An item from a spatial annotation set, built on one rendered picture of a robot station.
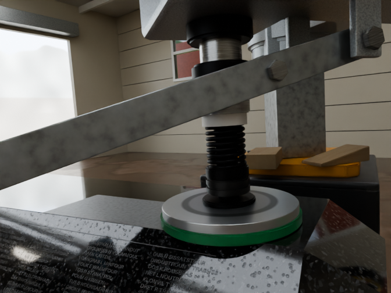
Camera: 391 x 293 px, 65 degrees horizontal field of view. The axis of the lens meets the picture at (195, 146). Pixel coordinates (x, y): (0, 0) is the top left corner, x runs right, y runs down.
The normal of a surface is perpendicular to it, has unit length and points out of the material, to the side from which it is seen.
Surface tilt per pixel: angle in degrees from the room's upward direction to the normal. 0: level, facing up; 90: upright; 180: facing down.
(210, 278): 45
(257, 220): 0
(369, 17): 90
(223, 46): 90
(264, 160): 90
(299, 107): 90
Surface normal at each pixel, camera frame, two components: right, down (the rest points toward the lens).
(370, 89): -0.58, 0.12
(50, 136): 0.32, 0.07
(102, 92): 0.81, 0.00
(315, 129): 0.02, 0.10
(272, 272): -0.37, -0.62
